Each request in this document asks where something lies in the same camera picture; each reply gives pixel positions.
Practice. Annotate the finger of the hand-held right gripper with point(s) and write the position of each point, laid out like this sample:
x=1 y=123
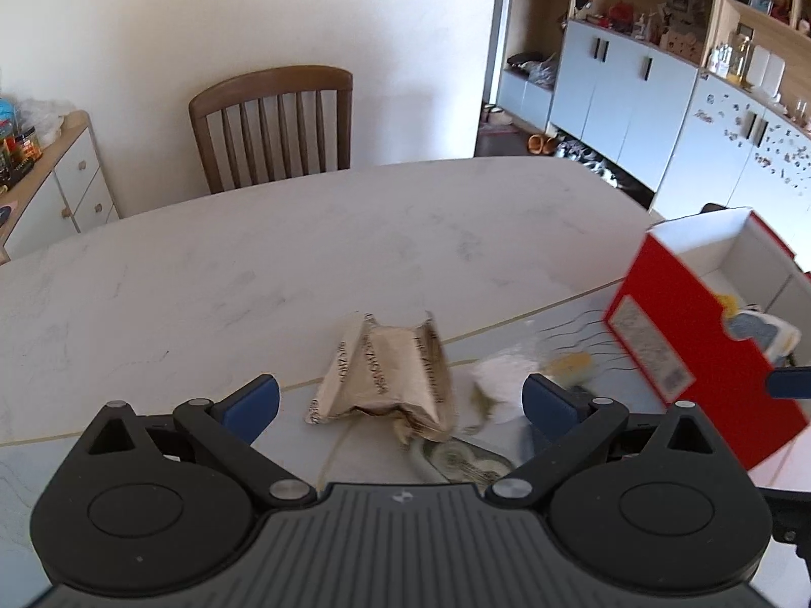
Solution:
x=792 y=525
x=791 y=382

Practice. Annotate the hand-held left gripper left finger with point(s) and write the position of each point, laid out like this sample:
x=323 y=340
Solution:
x=253 y=404

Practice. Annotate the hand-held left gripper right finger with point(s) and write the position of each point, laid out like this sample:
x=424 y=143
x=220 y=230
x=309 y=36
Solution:
x=546 y=404

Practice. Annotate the red cardboard box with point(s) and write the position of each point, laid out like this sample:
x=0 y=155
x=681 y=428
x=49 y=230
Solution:
x=684 y=342

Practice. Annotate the brown paper bag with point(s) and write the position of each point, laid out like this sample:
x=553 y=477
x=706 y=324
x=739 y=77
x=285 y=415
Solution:
x=380 y=367

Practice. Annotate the pile of shoes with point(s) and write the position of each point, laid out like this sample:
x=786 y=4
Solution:
x=589 y=161

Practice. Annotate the orange slippers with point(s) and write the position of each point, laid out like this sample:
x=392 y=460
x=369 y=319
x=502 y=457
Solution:
x=542 y=144

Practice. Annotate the white sideboard cabinet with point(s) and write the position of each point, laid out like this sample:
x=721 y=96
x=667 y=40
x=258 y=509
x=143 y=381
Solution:
x=76 y=171

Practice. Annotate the light blue shoe bench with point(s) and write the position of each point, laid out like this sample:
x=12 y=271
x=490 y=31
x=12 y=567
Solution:
x=523 y=98

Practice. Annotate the blue disc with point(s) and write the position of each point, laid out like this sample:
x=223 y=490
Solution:
x=3 y=214

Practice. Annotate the white storage container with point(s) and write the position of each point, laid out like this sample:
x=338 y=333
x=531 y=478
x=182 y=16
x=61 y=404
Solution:
x=768 y=68

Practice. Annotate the brown wooden chair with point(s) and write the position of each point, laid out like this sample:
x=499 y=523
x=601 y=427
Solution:
x=272 y=79

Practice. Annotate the glass jar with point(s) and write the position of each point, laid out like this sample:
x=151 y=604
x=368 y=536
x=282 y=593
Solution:
x=738 y=57

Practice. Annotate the grey plastic bag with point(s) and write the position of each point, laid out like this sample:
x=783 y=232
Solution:
x=542 y=69

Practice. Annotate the clear plastic bag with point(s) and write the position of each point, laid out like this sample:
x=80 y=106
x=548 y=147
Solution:
x=39 y=115

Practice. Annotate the light blue wall cabinet unit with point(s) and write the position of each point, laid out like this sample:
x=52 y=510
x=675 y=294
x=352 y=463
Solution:
x=633 y=88

